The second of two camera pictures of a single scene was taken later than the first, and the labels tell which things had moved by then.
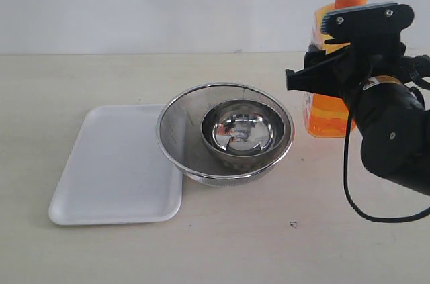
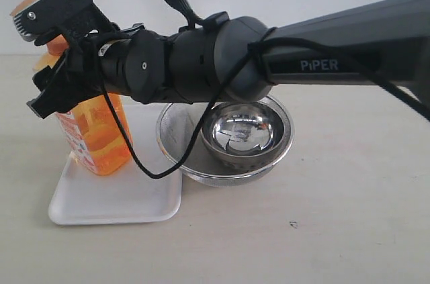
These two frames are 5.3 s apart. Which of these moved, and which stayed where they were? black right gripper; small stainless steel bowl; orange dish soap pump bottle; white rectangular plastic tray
Moved: black right gripper; orange dish soap pump bottle
Stayed: small stainless steel bowl; white rectangular plastic tray
